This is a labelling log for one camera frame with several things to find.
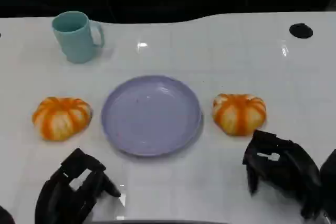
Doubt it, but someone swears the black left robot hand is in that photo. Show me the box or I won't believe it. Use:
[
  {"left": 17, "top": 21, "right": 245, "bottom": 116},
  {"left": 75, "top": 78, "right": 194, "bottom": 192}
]
[{"left": 35, "top": 147, "right": 122, "bottom": 224}]

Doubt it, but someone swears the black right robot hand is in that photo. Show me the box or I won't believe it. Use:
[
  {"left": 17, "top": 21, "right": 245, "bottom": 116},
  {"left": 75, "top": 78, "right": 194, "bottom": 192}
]
[{"left": 241, "top": 129, "right": 322, "bottom": 220}]

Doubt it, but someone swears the orange and white bread roll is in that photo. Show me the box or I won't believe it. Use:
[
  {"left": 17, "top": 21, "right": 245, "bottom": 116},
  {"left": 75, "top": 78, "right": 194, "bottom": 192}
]
[
  {"left": 212, "top": 93, "right": 267, "bottom": 137},
  {"left": 31, "top": 96, "right": 93, "bottom": 142}
]

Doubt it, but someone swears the lilac plate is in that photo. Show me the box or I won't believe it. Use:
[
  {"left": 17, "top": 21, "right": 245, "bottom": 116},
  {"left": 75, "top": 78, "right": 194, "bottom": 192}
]
[{"left": 101, "top": 74, "right": 204, "bottom": 158}]

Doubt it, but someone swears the pale green mug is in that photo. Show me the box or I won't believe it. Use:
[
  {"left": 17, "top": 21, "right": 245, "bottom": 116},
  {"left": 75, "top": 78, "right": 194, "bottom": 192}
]
[{"left": 51, "top": 10, "right": 106, "bottom": 64}]

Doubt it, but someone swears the black table cable grommet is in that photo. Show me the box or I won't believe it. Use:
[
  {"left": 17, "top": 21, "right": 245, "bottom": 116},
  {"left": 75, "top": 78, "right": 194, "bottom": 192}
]
[{"left": 289, "top": 23, "right": 313, "bottom": 39}]

